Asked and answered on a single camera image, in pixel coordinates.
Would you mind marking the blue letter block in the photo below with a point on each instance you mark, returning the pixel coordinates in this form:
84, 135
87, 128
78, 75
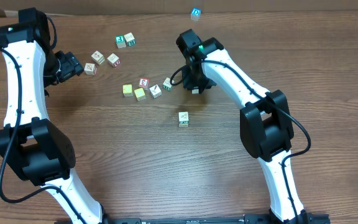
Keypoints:
195, 14

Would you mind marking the white pencil picture block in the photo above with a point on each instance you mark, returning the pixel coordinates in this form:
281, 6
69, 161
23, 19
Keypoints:
155, 91

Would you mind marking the red number three block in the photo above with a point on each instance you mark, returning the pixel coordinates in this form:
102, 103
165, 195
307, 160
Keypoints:
144, 83

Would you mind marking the white green grid block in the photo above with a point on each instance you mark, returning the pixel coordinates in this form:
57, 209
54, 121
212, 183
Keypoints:
167, 84

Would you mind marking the tan red picture block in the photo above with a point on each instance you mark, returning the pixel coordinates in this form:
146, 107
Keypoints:
90, 69

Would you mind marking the yellow block right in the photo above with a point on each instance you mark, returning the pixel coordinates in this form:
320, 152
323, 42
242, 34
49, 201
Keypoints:
140, 94

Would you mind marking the yellow block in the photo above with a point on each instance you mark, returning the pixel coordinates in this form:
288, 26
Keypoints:
127, 90
140, 94

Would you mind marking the yellow block left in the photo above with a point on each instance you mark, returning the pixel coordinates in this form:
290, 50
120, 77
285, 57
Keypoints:
127, 90

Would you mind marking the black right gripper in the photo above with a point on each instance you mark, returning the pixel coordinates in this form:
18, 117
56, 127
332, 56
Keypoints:
189, 82

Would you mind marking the white green wooden block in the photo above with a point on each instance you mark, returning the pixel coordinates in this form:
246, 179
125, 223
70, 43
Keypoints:
183, 119

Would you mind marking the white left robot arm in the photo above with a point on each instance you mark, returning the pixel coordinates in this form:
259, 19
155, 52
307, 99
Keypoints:
30, 144

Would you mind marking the white red picture block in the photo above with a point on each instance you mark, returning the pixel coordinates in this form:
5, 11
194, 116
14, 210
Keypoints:
114, 60

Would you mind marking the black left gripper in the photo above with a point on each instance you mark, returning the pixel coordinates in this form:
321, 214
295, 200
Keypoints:
71, 66

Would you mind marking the green J wooden block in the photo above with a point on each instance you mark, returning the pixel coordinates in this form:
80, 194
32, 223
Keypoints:
120, 41

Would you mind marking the green R wooden block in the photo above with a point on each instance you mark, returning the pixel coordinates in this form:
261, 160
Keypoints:
130, 40

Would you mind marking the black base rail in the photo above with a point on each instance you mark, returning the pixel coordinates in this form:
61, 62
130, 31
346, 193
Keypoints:
307, 218

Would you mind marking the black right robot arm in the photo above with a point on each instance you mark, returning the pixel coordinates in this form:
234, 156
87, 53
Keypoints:
266, 126

